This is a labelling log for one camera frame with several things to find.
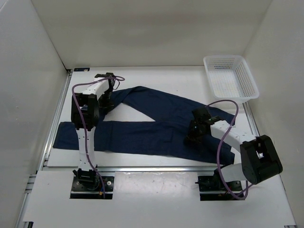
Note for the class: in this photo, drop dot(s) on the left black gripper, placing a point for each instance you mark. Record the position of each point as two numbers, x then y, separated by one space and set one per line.
108 106

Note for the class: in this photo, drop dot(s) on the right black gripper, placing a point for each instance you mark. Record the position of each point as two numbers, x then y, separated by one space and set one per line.
193 139

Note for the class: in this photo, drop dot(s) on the dark blue denim trousers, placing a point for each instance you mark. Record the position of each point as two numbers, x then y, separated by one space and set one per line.
164 136

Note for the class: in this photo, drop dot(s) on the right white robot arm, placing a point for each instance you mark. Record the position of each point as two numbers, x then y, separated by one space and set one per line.
241 155

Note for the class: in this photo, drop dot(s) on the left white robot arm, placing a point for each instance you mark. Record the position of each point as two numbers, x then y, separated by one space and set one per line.
87 100

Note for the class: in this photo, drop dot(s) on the small dark corner label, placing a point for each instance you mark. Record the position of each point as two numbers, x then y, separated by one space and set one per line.
81 69

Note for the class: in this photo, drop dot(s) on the white perforated plastic basket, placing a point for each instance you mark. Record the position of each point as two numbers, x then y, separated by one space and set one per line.
230 78

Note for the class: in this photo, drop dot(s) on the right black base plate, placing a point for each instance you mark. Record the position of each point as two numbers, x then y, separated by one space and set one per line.
210 191

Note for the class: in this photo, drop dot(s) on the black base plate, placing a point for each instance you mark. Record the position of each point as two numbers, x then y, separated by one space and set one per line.
80 191
210 191

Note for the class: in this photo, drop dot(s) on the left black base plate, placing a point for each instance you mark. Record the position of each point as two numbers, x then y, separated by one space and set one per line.
80 191

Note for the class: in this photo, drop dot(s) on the aluminium frame rail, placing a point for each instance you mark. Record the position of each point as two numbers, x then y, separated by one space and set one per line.
152 191

